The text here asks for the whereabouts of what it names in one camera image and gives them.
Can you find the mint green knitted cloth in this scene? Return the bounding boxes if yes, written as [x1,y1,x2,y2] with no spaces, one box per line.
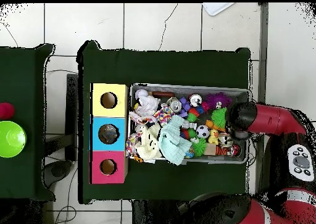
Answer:
[157,115,193,166]

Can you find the cream knitted cloth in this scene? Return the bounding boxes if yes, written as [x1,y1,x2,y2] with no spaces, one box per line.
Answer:
[134,122,162,162]

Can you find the crushed clear plastic bottle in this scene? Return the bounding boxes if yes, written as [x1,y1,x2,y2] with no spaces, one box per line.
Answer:
[106,125,120,139]
[99,128,114,144]

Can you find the shallow clear mesh bin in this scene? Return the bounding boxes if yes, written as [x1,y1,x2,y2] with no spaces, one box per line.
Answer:
[127,82,252,165]

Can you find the wooden box with three holes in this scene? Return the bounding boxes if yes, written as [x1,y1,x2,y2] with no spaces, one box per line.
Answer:
[89,83,129,185]

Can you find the silver topped pale can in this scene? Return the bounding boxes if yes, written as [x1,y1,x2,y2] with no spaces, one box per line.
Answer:
[167,96,183,114]

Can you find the silver topped dark can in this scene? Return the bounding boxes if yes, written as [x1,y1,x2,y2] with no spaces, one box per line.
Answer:
[189,93,203,108]

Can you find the black and white soccer ball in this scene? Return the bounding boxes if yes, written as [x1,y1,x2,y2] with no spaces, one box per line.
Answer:
[196,125,210,139]

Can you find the green spiky toy with eyes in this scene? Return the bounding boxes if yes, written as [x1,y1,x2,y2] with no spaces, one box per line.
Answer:
[191,138,208,157]

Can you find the dark green tablecloth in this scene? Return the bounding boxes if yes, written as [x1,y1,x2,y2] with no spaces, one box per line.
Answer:
[77,39,251,205]
[0,43,56,202]

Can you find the purple spiky toy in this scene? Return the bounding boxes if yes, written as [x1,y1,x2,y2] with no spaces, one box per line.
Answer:
[204,92,233,110]

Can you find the black upright panel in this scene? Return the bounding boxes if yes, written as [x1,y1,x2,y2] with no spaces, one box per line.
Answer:
[64,73,79,162]

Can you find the dark grey rounded object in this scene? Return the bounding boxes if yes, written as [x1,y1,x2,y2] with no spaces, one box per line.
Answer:
[43,159,73,188]

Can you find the white flat board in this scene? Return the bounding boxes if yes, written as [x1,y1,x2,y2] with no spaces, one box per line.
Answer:
[201,2,235,17]

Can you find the bright green plastic bowl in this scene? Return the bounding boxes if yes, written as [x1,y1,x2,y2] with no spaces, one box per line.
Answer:
[0,120,27,159]

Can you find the red plastic cup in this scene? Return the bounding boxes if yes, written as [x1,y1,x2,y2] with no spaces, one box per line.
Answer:
[0,102,15,120]

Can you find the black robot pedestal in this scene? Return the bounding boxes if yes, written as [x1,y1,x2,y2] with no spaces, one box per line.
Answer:
[131,199,183,224]

